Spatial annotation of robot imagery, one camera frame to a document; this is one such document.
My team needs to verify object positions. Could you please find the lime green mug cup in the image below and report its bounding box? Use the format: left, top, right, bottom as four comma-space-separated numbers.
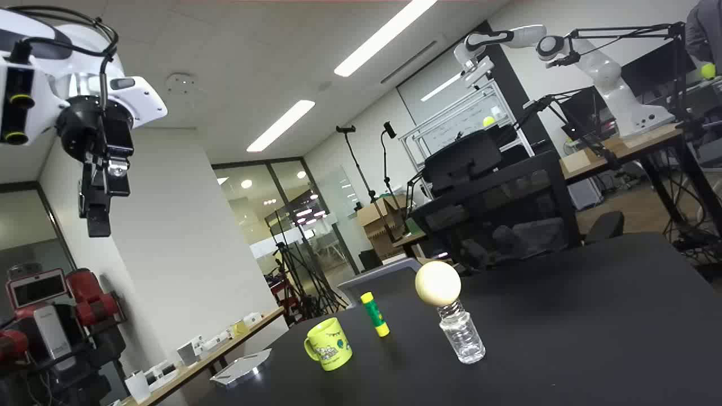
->
301, 316, 353, 373

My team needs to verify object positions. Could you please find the green yellow glue stick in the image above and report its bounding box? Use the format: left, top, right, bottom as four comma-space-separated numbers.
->
358, 288, 392, 339

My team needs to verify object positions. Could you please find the white paper tray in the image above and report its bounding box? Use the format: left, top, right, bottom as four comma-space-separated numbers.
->
207, 347, 272, 387

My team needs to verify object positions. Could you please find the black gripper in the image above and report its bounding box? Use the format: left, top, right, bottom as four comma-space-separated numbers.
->
54, 94, 138, 238

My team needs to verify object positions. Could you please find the clear plastic bottle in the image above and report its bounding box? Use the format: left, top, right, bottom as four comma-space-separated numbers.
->
436, 298, 486, 368

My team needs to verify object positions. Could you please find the black tripod stand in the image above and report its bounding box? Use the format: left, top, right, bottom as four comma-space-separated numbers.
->
261, 200, 349, 310

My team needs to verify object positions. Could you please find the black wire cart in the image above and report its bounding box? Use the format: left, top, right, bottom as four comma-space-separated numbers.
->
406, 126, 581, 272

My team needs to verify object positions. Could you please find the long wooden desk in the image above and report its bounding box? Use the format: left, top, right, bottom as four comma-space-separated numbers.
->
122, 303, 288, 406

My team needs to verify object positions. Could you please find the pale yellow ball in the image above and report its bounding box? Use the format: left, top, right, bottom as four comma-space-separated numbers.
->
412, 258, 464, 309

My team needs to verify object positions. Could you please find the red Baxter robot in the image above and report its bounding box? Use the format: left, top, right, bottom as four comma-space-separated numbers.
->
0, 263, 129, 406

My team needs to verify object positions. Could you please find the wooden table with black legs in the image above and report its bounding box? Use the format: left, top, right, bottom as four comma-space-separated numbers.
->
558, 121, 722, 244

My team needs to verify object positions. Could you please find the long ceiling light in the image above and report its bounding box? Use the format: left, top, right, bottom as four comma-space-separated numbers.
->
331, 0, 440, 81
243, 96, 318, 156

